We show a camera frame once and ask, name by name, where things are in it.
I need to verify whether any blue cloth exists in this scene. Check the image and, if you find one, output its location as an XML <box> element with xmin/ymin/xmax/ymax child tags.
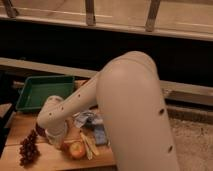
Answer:
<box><xmin>94</xmin><ymin>125</ymin><xmax>108</xmax><ymax>146</ymax></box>

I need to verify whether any red chili pepper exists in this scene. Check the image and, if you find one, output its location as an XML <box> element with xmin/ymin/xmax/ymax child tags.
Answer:
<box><xmin>60</xmin><ymin>142</ymin><xmax>69</xmax><ymax>151</ymax></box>

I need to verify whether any red yellow apple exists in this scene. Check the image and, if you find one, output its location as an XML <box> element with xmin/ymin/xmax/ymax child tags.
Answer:
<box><xmin>69</xmin><ymin>141</ymin><xmax>86</xmax><ymax>159</ymax></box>

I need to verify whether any bunch of dark grapes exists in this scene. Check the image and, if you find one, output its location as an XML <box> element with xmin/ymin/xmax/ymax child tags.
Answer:
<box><xmin>19</xmin><ymin>130</ymin><xmax>40</xmax><ymax>167</ymax></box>

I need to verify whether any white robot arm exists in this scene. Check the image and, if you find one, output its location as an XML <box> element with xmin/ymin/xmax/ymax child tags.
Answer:
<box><xmin>37</xmin><ymin>51</ymin><xmax>180</xmax><ymax>171</ymax></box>

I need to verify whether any wooden spatula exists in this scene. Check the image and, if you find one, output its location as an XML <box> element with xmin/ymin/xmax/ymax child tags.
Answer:
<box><xmin>80</xmin><ymin>132</ymin><xmax>99</xmax><ymax>160</ymax></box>

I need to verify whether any purple bowl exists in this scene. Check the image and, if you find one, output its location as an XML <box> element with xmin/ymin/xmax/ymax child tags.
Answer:
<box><xmin>36</xmin><ymin>123</ymin><xmax>46</xmax><ymax>137</ymax></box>

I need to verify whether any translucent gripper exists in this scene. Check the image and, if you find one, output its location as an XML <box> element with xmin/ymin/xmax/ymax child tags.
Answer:
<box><xmin>46</xmin><ymin>133</ymin><xmax>65</xmax><ymax>149</ymax></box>

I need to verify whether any green plastic tray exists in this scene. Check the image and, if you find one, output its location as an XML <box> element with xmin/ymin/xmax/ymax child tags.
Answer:
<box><xmin>16</xmin><ymin>75</ymin><xmax>75</xmax><ymax>113</ymax></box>

